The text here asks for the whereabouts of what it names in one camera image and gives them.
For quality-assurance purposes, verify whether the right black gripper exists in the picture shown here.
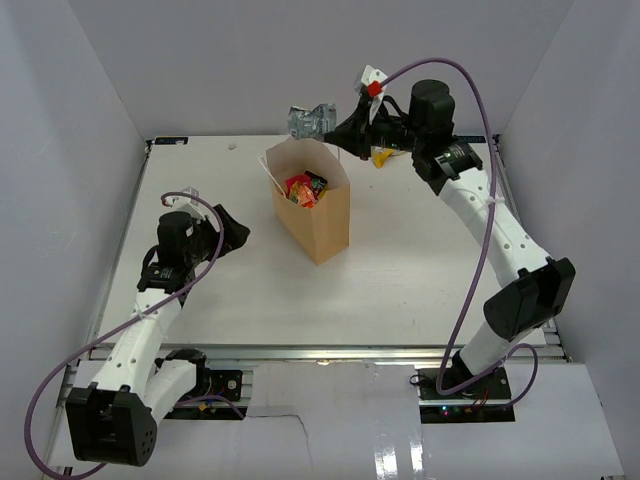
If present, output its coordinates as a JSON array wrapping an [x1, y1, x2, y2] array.
[[326, 97, 427, 161]]

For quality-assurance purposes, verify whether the small yellow candy wrapper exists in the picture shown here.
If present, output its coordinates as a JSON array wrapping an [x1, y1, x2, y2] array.
[[372, 148, 403, 169]]

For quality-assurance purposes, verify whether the silver wrapper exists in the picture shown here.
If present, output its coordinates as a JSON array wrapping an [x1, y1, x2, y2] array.
[[287, 103, 337, 141]]

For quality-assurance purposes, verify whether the purple M&M's packet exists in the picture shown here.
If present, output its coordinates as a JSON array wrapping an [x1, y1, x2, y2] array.
[[304, 171, 328, 196]]

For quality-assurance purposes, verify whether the small magenta wrapper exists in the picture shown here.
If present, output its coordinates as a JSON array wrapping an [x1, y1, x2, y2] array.
[[285, 174, 310, 193]]

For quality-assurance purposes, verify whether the orange fruit candy bag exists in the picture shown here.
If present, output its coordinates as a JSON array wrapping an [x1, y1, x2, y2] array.
[[288, 183, 318, 208]]

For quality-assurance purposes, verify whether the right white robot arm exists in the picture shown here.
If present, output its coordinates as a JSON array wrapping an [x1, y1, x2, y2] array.
[[324, 80, 576, 399]]

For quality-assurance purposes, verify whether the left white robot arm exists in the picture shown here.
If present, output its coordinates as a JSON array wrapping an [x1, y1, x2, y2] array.
[[65, 197, 250, 466]]

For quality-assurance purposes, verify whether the brown paper bag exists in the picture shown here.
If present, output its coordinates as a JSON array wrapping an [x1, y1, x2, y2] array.
[[259, 137, 351, 265]]

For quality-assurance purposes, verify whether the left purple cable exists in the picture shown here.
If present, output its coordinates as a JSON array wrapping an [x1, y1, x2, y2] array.
[[23, 192, 246, 476]]

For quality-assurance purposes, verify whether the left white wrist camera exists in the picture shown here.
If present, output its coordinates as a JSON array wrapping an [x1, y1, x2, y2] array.
[[161, 187, 208, 222]]

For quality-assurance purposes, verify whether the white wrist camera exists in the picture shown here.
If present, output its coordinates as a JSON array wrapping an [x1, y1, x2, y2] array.
[[161, 187, 208, 222], [355, 65, 388, 124]]

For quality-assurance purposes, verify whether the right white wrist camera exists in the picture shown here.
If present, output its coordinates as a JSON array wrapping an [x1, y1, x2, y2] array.
[[355, 65, 388, 124]]

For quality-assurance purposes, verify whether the aluminium front rail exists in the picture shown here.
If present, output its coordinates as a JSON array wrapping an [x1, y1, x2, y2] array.
[[88, 344, 566, 362]]

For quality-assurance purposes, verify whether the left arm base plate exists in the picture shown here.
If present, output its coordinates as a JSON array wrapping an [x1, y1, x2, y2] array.
[[166, 370, 247, 421]]

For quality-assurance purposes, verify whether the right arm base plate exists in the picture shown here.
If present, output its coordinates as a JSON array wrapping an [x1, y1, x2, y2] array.
[[409, 367, 516, 425]]

